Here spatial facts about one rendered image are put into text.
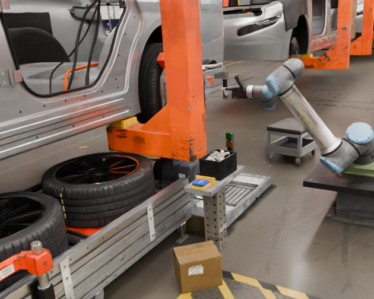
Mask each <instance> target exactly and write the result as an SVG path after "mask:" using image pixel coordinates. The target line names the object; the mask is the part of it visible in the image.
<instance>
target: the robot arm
mask: <svg viewBox="0 0 374 299"><path fill-rule="evenodd" d="M304 69H305V66H304V64H303V62H302V61H301V60H300V59H298V58H291V59H289V60H287V61H285V62H284V63H283V64H282V65H281V66H280V67H279V68H277V69H276V70H275V71H274V72H273V73H272V74H270V75H269V77H268V78H267V79H266V81H265V82H266V85H248V86H246V85H245V83H244V82H243V80H242V79H241V77H240V75H237V76H235V77H234V78H235V80H236V82H237V83H238V85H239V86H230V87H228V88H226V87H225V88H224V87H223V88H221V90H223V91H224V95H225V96H227V95H228V94H231V92H232V98H233V96H234V98H235V97H237V98H236V99H239V98H259V99H260V101H261V103H262V106H263V107H264V109H266V110H271V109H273V108H274V107H275V103H276V102H277V101H279V99H281V100H282V101H283V102H284V104H285V105H286V106H287V107H288V108H289V110H290V111H291V112H292V114H293V115H294V116H295V118H296V119H297V120H298V121H299V122H300V124H301V125H302V126H303V127H304V129H305V130H306V131H307V133H308V134H309V135H310V136H311V138H312V139H313V140H314V141H315V142H316V144H317V145H318V147H320V150H319V153H320V154H321V155H322V156H321V157H320V161H321V163H322V164H323V165H324V166H325V167H326V168H328V169H329V170H331V171H332V172H333V173H336V174H339V173H341V172H342V171H343V170H345V169H346V168H347V167H348V166H349V165H350V164H351V163H355V164H357V165H361V166H365V165H368V164H371V163H373V162H374V133H373V130H372V128H371V127H370V126H369V125H368V124H366V123H362V122H357V123H353V124H351V125H350V126H349V127H348V128H347V131H346V135H345V136H344V137H343V138H342V139H341V138H336V137H335V136H334V135H333V134H332V132H331V131H330V130H329V129H328V127H327V126H326V124H324V122H323V121H322V119H321V118H320V117H319V116H318V114H317V113H316V112H315V111H314V109H313V108H312V107H311V105H310V104H309V103H308V102H307V100H306V99H305V98H304V97H303V95H302V94H301V93H300V91H299V90H298V89H297V88H296V86H295V84H294V83H293V82H294V81H295V79H296V78H298V77H300V76H301V75H302V74H303V71H304Z"/></svg>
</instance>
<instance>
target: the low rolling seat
mask: <svg viewBox="0 0 374 299"><path fill-rule="evenodd" d="M270 134H272V135H280V136H283V137H282V138H280V139H278V140H276V141H274V142H272V143H270ZM306 135H308V133H307V131H306V130H305V129H304V127H303V126H302V125H301V124H300V122H299V121H298V120H297V119H294V118H286V119H283V120H281V121H279V122H276V123H274V124H272V125H269V126H267V130H266V151H268V152H269V153H268V154H267V160H270V161H271V160H273V159H274V153H277V154H284V155H290V156H294V157H296V165H297V166H299V163H300V161H299V158H300V157H302V156H304V155H305V154H307V153H309V152H310V151H311V153H312V155H315V152H316V151H315V148H317V147H318V145H317V144H316V142H315V141H314V140H313V139H312V138H304V136H306Z"/></svg>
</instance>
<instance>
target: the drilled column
mask: <svg viewBox="0 0 374 299"><path fill-rule="evenodd" d="M203 204H204V224H205V241H213V243H214V245H216V247H217V248H218V251H219V252H221V251H222V250H223V249H224V248H225V247H226V246H227V223H226V194H225V187H223V188H222V189H220V190H219V191H218V192H217V193H215V194H214V195H213V196H212V197H209V196H203ZM221 247H222V248H221Z"/></svg>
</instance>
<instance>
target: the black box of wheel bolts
mask: <svg viewBox="0 0 374 299"><path fill-rule="evenodd" d="M236 154H237V152H236V151H228V150H223V149H215V150H214V151H212V152H210V153H208V154H206V155H205V156H203V157H201V158H199V170H200V176H206V177H213V178H215V180H218V181H221V180H223V179H224V178H226V177H227V176H229V175H230V174H232V173H233V172H235V171H236V170H237V155H236Z"/></svg>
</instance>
